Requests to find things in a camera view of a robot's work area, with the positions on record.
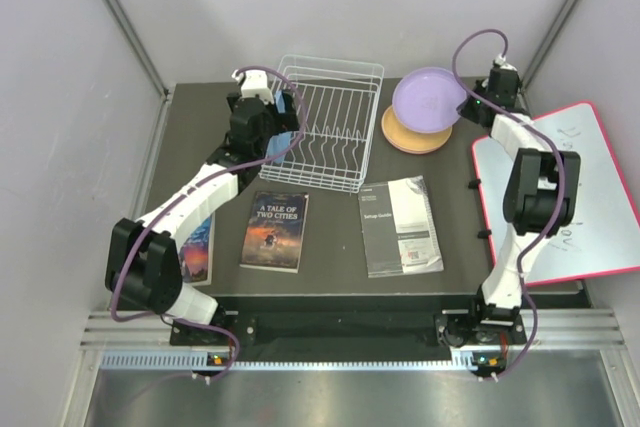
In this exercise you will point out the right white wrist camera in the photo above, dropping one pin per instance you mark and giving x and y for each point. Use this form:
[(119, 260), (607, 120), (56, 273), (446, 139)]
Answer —
[(500, 61)]

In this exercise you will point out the pink plate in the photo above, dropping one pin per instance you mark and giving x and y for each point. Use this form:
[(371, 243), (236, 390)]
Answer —
[(419, 149)]

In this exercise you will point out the purple plate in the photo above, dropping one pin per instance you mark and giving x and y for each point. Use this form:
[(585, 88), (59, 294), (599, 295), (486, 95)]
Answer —
[(427, 100)]

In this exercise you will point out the white wire dish rack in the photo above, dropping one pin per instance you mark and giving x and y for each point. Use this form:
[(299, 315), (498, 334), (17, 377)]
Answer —
[(342, 98)]

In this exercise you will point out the pink framed whiteboard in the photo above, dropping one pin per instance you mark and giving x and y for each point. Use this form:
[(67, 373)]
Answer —
[(603, 236)]

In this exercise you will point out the orange plate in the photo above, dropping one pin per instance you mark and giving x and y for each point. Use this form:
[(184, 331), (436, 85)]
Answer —
[(395, 131)]

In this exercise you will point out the blue fantasy cover book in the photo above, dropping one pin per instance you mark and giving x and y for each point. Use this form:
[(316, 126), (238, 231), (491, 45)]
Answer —
[(196, 254)]

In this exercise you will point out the aluminium frame rail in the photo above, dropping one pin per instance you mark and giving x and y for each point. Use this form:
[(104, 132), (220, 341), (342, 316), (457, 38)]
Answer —
[(558, 329)]

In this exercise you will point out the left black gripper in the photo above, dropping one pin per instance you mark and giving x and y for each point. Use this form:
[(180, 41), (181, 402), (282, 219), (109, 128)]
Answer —
[(282, 121)]

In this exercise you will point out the grey slotted cable duct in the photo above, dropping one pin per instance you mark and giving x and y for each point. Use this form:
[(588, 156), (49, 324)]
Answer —
[(211, 362)]

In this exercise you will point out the grey setup guide booklet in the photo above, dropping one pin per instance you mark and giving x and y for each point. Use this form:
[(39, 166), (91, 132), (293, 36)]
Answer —
[(398, 229)]

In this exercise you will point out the blue plate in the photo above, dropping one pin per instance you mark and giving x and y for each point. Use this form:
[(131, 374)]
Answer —
[(280, 142)]

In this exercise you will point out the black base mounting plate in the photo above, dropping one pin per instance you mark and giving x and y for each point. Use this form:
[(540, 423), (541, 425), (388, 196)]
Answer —
[(418, 328)]

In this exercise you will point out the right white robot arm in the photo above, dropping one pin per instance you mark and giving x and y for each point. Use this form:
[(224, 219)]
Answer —
[(539, 199)]

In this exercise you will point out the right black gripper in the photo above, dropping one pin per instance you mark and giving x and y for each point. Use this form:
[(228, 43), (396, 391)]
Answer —
[(463, 108)]

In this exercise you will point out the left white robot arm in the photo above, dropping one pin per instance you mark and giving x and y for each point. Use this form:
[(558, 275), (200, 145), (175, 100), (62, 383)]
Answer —
[(143, 266)]

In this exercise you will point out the Tale of Two Cities book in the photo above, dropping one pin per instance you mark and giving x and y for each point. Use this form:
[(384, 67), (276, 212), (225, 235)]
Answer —
[(275, 231)]

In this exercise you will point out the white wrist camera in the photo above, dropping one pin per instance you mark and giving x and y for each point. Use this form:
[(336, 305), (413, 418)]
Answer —
[(254, 83), (500, 61)]

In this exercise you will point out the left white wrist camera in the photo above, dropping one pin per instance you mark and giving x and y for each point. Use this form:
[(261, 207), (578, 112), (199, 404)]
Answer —
[(254, 83)]

